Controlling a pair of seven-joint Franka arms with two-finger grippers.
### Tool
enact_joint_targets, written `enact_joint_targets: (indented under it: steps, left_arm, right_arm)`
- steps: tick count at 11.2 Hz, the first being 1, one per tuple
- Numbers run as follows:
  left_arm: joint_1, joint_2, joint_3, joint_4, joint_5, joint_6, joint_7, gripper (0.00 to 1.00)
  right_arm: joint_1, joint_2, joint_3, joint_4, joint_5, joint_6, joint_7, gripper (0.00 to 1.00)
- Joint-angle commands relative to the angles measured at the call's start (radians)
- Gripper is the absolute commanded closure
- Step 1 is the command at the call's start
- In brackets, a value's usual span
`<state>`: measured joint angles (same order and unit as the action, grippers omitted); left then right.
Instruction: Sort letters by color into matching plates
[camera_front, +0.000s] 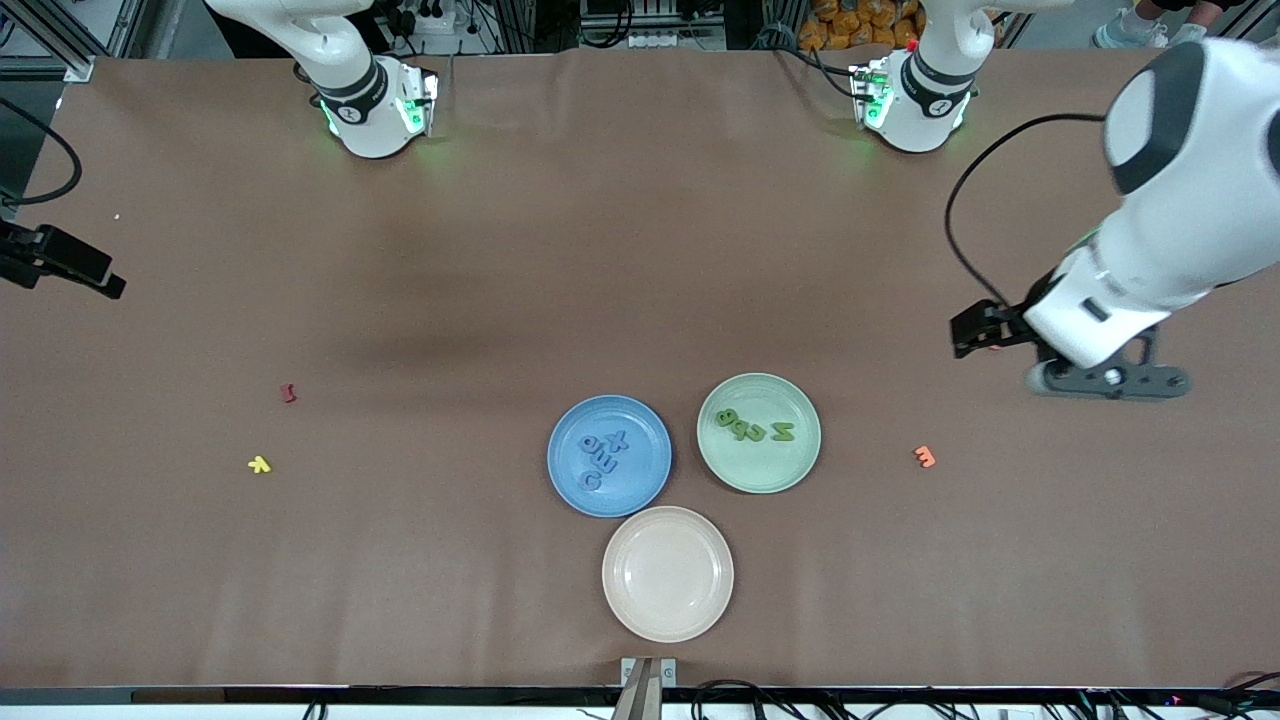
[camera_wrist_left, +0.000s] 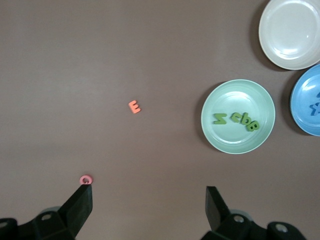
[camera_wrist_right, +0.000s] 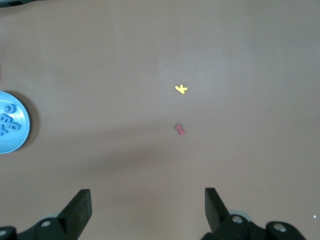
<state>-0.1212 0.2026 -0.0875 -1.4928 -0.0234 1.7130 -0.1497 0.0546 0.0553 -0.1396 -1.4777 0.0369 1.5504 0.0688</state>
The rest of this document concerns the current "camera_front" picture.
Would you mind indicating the orange foam letter M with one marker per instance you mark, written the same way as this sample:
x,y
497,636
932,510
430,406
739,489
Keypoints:
x,y
925,457

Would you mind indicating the green foam letter N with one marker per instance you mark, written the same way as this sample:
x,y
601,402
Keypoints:
x,y
782,432

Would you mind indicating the blue foam letter G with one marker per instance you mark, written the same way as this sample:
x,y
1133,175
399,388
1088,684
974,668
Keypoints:
x,y
586,481

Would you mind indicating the green foam letter g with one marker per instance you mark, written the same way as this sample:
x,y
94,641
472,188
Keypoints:
x,y
741,430

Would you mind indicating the orange packaged goods bag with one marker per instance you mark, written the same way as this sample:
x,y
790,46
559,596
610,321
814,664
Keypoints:
x,y
850,25

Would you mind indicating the yellow foam letter K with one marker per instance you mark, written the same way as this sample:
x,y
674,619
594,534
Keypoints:
x,y
259,464

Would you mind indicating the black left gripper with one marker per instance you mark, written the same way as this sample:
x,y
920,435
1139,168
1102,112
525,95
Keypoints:
x,y
1006,325

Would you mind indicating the white power strip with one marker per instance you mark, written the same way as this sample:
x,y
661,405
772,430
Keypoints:
x,y
435,20

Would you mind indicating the blue foam letter a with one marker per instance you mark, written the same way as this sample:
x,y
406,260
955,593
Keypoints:
x,y
583,444

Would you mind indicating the blue round plate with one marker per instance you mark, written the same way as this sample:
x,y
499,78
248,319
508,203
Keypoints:
x,y
640,490

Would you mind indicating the brown table cover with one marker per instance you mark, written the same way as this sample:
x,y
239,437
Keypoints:
x,y
640,250

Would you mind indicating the pale teal shoe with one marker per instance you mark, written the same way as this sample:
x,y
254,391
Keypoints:
x,y
1188,34
1115,32

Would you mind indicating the blue foam letter E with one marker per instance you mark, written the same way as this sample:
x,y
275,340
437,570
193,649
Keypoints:
x,y
605,462

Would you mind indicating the beige round plate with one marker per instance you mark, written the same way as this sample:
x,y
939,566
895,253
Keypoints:
x,y
668,574

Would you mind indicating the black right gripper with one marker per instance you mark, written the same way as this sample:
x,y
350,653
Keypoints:
x,y
28,254

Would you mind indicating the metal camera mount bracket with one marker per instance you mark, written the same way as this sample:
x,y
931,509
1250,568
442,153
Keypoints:
x,y
648,672

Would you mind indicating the green foam letter B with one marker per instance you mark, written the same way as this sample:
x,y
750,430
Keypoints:
x,y
725,416

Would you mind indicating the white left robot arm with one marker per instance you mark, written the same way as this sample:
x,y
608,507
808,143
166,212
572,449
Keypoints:
x,y
1170,200

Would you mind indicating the pale green round plate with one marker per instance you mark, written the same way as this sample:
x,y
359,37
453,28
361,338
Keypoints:
x,y
760,470

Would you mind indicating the long white socket strip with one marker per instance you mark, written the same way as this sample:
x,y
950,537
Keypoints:
x,y
660,40

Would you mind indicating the aluminium frame post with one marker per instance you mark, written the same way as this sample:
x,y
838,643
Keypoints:
x,y
40,68

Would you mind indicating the blue foam letter X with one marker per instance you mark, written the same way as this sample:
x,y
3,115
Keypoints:
x,y
618,441

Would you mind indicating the black table edge rail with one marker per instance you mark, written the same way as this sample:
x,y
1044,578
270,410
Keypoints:
x,y
300,696

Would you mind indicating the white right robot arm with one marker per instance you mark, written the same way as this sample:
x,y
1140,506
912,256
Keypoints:
x,y
350,70

